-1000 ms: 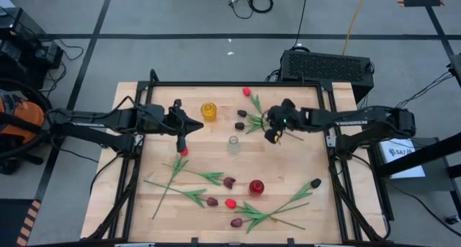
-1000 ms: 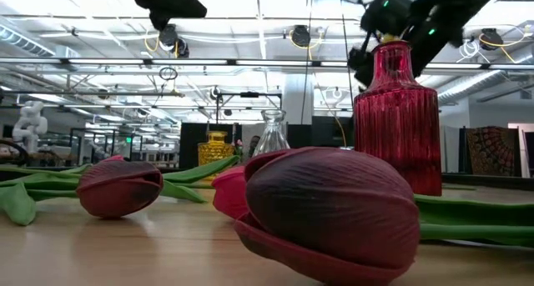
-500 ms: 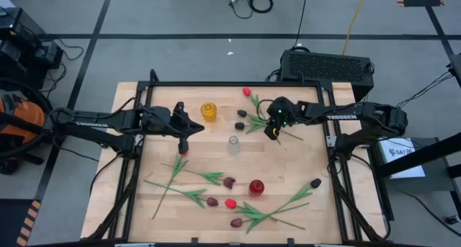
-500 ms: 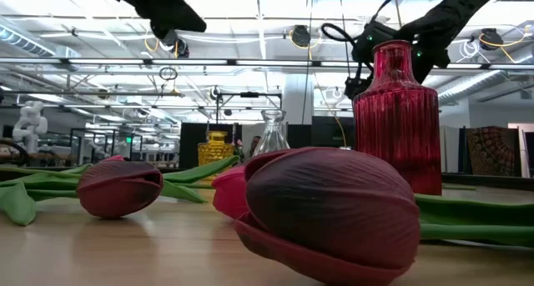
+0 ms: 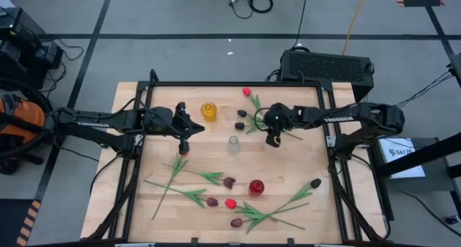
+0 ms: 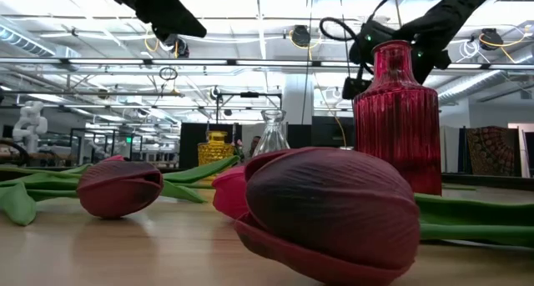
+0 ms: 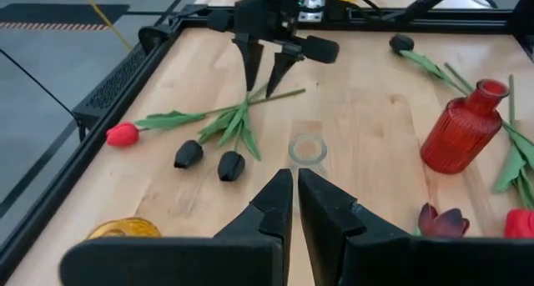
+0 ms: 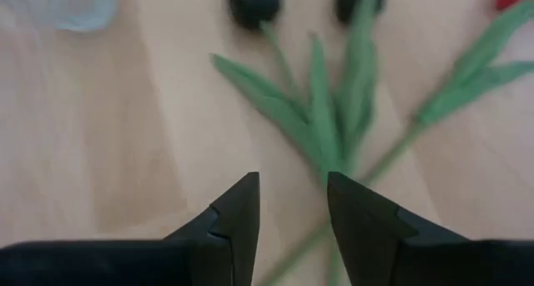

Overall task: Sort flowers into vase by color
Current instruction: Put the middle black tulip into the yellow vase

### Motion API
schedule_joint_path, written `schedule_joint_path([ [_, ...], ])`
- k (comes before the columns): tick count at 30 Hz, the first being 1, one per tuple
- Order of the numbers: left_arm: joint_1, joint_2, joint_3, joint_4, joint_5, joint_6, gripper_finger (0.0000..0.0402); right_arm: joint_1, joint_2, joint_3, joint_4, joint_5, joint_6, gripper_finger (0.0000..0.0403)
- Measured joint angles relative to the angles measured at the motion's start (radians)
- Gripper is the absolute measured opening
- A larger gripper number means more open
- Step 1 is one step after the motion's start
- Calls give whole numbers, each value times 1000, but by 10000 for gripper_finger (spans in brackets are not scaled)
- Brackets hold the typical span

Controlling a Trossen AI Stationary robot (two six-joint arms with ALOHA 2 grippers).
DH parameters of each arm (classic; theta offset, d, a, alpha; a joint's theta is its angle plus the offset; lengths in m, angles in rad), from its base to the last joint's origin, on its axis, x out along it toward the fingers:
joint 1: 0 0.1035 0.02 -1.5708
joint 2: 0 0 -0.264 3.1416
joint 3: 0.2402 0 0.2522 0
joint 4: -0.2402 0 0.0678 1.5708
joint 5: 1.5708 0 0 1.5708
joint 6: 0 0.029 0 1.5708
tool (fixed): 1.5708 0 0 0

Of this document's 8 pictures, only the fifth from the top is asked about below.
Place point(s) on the black metal beam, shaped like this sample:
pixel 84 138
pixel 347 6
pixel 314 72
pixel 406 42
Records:
pixel 425 155

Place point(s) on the orange black vacuum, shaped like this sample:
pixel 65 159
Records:
pixel 37 93

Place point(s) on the silver mounting bracket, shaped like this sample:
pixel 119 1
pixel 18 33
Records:
pixel 330 141
pixel 138 140

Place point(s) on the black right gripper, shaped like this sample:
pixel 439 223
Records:
pixel 279 119

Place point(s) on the black computer case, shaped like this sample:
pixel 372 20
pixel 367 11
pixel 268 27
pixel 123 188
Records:
pixel 324 68

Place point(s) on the red artificial tulip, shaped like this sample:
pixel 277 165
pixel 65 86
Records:
pixel 230 204
pixel 246 91
pixel 176 168

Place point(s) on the orange vacuum cleaner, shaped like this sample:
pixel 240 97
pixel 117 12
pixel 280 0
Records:
pixel 29 110

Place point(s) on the white paper sign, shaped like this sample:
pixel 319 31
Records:
pixel 387 146

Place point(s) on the red glass vase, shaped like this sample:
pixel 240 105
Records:
pixel 256 187

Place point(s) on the clear glass vase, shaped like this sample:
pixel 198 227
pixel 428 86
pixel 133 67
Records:
pixel 233 145

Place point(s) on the black equipment rack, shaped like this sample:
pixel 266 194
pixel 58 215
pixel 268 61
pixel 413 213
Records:
pixel 21 56

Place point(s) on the black power plug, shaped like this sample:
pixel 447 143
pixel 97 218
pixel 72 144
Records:
pixel 452 220

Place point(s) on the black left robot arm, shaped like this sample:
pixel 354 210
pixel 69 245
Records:
pixel 119 119

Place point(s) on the yellow glass vase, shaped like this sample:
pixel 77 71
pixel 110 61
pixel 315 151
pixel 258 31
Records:
pixel 209 112

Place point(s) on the black aluminium table frame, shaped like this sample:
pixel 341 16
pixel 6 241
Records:
pixel 234 84

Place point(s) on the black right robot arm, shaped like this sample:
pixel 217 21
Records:
pixel 338 113

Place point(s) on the maroon artificial tulip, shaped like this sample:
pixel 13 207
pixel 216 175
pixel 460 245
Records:
pixel 212 202
pixel 236 223
pixel 229 182

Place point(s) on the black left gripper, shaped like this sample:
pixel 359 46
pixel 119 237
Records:
pixel 162 121

